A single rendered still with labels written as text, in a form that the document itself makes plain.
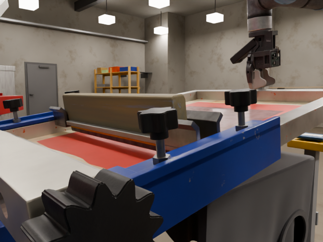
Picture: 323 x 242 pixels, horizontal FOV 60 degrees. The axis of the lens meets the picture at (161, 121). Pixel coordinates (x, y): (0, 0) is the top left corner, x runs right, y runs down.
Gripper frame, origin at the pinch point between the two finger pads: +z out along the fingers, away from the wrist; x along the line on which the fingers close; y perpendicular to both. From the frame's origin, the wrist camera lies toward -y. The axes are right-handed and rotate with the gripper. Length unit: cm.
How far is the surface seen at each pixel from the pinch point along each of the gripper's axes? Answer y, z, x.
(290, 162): 20.6, 14.6, -20.5
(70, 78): -1009, 3, 390
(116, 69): -840, -11, 492
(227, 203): 23, 12, -51
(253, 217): 22, 19, -42
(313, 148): 14.8, 20.5, 10.5
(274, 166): 19.8, 13.7, -27.4
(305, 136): 11.5, 17.3, 12.5
